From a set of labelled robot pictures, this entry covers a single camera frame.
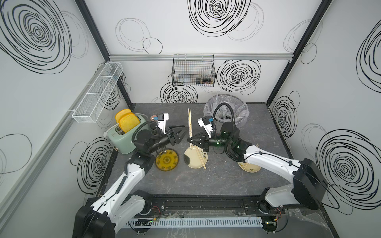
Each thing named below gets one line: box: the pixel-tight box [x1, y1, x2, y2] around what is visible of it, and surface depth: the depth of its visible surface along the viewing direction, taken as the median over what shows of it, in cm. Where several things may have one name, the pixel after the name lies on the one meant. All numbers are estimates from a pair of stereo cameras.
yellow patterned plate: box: [155, 148, 180, 172], surface depth 91 cm
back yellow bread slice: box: [115, 108, 132, 124], surface depth 86 cm
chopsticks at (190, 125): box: [188, 108, 193, 148], surface depth 66 cm
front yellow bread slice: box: [119, 112, 141, 134], surface depth 84 cm
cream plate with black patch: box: [183, 145, 209, 170], surface depth 91 cm
